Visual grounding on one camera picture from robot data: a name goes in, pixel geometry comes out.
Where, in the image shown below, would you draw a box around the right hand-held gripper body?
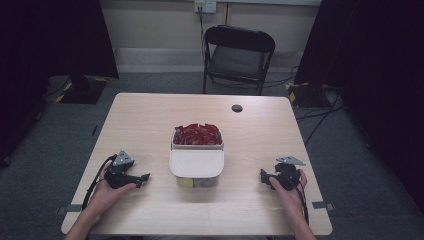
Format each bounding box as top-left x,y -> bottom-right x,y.
266,155 -> 307,192

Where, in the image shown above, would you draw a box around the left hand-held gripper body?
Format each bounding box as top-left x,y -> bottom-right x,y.
104,149 -> 138,190

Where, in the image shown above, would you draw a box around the yellow-lidded white coffee capsule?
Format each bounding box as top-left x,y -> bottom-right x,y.
176,176 -> 195,188

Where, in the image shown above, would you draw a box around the white storage box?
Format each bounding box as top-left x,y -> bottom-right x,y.
168,123 -> 225,189

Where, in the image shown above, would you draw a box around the white box lid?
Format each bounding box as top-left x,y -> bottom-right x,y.
168,148 -> 225,179

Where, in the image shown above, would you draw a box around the person's left hand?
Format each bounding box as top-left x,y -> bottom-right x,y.
87,162 -> 138,218

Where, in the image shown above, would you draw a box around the person's right hand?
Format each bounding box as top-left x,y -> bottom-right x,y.
268,168 -> 309,219

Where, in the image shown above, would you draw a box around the grey coffee capsules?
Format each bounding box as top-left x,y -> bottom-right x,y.
193,176 -> 220,188

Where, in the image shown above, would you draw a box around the red chili peppers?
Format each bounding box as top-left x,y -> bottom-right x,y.
172,123 -> 223,146

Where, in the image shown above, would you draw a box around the black stand base striped tape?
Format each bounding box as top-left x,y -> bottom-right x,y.
285,81 -> 332,109
54,75 -> 110,105

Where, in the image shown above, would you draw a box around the black folding chair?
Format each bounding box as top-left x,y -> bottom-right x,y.
201,24 -> 277,97

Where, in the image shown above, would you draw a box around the dark curtain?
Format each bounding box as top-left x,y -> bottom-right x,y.
294,0 -> 424,204
0,0 -> 120,168

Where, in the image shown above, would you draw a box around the left hand-held gripper black cable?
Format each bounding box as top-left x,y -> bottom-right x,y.
81,154 -> 118,212

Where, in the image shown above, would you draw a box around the hand-held gripper black cable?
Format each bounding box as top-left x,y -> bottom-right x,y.
289,178 -> 310,226
81,154 -> 118,212

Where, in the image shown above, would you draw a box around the right hand-held gripper black cable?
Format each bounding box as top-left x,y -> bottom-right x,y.
289,178 -> 310,226

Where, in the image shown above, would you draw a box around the grey table edge bracket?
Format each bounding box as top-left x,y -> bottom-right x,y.
311,200 -> 335,211
55,203 -> 83,215

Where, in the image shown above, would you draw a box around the black floor cables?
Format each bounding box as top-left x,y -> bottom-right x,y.
294,89 -> 346,146

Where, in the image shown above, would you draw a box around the black wall socket cable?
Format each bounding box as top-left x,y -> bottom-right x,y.
198,5 -> 207,63

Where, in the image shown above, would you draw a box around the white wall socket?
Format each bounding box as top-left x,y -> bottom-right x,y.
194,0 -> 218,15

